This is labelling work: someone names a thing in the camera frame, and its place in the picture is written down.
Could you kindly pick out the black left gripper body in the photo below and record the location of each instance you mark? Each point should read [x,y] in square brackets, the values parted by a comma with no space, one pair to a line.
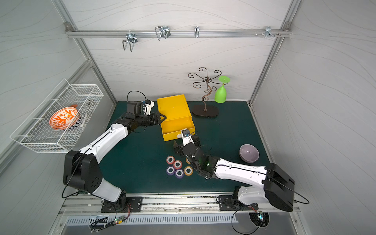
[153,119]

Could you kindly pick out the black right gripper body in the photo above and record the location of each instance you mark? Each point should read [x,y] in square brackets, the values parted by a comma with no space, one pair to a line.
[182,147]

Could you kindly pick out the yellow plastic drawer cabinet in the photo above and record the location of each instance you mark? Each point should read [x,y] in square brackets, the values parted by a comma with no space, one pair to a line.
[178,116]

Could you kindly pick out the red tape roll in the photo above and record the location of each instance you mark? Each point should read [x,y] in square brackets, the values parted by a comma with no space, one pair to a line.
[170,160]
[177,164]

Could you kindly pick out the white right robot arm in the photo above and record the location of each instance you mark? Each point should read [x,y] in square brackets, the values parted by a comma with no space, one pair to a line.
[269,183]

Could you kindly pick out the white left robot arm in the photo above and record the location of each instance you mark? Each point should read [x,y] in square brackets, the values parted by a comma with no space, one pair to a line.
[81,168]

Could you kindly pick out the purple tape roll right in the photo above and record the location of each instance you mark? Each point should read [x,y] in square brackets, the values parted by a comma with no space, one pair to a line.
[179,173]

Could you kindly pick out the purple tape roll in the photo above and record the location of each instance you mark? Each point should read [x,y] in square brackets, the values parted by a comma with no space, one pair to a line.
[170,170]
[179,173]

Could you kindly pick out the purple tape roll left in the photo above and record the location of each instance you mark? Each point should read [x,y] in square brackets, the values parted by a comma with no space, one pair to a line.
[170,170]

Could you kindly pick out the bronze scroll metal stand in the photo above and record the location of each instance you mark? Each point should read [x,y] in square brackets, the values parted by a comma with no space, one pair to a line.
[204,110]

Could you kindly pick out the purple grey bowl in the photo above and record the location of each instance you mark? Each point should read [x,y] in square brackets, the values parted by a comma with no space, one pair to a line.
[249,153]

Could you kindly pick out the green plastic wine glass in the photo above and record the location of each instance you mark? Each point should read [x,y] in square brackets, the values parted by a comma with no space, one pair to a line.
[221,93]

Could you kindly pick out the metal double hook left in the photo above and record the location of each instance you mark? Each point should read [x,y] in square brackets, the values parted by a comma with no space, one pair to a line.
[130,41]

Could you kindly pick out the metal double hook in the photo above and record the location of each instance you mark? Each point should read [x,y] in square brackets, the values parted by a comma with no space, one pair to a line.
[130,41]
[162,32]

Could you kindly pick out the metal double hook middle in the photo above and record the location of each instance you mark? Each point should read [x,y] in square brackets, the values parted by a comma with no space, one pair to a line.
[162,32]

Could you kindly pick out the orange white patterned bowl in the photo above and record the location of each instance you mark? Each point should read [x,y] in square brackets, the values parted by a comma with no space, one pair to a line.
[64,118]

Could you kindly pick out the metal single hook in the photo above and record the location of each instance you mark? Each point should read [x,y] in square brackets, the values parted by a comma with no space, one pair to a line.
[196,32]

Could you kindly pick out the metal hook right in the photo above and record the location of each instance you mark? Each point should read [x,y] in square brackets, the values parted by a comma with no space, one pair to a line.
[268,33]

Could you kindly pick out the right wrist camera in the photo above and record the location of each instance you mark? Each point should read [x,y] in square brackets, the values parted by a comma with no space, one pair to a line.
[186,137]

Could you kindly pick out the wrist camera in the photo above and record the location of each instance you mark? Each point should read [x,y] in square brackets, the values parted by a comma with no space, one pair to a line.
[140,108]
[186,137]

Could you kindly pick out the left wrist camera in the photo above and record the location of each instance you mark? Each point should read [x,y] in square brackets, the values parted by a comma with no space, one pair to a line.
[140,108]

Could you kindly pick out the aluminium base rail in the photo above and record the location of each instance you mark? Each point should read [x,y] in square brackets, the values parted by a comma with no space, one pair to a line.
[152,203]

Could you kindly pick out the white wire basket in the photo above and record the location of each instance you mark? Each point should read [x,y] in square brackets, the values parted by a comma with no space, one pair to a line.
[35,132]

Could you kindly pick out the aluminium top rail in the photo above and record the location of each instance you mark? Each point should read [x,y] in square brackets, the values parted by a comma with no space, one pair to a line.
[175,33]

